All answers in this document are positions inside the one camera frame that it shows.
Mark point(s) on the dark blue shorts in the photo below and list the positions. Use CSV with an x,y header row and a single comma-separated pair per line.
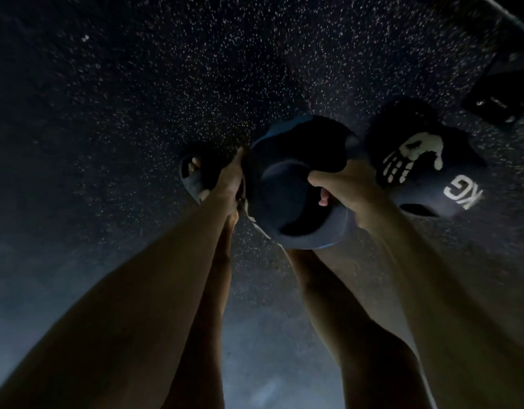
x,y
287,144

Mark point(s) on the person's right thumb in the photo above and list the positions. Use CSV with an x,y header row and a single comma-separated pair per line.
x,y
323,178

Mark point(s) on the person's right foot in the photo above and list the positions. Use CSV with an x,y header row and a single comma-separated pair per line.
x,y
324,197

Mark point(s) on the person's right leg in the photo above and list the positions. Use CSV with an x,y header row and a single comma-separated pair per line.
x,y
355,336

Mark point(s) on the black garment with white handprint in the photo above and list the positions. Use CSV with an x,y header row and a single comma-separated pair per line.
x,y
419,178

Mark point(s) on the person's right forearm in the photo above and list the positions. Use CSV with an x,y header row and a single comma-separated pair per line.
x,y
449,319

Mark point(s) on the person's left fingers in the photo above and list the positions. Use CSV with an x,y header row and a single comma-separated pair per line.
x,y
237,160

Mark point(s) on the person's leg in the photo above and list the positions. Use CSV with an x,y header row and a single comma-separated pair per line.
x,y
206,319
355,336

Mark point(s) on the person's left leg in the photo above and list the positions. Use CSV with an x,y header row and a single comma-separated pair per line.
x,y
206,319

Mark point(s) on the dark slipper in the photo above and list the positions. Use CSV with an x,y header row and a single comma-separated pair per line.
x,y
211,166

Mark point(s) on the person's right hand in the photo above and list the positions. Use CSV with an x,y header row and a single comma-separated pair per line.
x,y
355,191

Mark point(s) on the person's left foot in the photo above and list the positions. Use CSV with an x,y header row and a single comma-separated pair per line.
x,y
194,165

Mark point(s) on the black flat object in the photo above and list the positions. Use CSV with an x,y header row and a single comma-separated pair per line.
x,y
502,95

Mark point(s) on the person's left forearm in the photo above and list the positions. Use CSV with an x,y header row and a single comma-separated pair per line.
x,y
130,302

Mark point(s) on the person's foot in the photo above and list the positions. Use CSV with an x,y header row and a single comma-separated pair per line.
x,y
194,165
324,197

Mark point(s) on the person's left hand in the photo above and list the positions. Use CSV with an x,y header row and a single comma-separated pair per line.
x,y
228,185

